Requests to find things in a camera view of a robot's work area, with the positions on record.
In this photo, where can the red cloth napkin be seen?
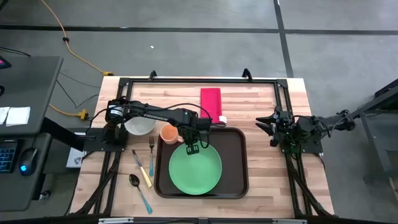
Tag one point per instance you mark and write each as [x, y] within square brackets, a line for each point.
[211, 102]

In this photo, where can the black desk support bar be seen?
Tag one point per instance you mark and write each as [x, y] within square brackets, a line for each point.
[62, 132]

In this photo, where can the brown plastic tray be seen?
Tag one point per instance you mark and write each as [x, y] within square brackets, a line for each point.
[233, 161]

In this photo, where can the green round plate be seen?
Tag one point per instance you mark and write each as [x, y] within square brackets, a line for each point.
[196, 171]

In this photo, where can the black metal stand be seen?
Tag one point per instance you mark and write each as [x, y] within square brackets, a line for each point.
[373, 105]

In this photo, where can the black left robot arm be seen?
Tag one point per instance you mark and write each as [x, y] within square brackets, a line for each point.
[149, 112]

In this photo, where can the black aluminium table frame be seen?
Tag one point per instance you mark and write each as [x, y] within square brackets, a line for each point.
[202, 80]

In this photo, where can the black computer mouse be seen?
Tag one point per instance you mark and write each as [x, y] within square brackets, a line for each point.
[28, 161]

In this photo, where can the white printed box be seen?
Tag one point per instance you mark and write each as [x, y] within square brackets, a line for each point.
[74, 158]

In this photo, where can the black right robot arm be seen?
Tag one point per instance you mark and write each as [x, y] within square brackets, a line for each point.
[335, 122]

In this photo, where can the grey desk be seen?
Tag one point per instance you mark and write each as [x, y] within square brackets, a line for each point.
[28, 93]

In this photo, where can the black desk caster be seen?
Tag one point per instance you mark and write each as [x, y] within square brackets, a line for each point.
[45, 195]

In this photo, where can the pink lit device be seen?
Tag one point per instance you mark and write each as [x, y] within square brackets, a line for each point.
[3, 62]

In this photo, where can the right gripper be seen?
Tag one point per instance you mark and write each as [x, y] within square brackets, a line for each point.
[283, 124]

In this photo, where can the white paper sheet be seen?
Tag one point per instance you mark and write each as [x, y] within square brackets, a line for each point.
[3, 115]
[18, 115]

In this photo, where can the peach orange mug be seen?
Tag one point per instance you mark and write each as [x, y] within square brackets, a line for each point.
[168, 133]

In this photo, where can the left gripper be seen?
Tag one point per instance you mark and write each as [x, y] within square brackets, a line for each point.
[196, 127]

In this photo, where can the black frame clamp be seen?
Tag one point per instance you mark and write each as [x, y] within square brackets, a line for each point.
[152, 75]
[247, 75]

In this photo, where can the white round bowl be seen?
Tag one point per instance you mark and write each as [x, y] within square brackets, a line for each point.
[140, 128]

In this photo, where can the black backlit keyboard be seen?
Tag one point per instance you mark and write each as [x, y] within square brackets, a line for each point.
[7, 157]

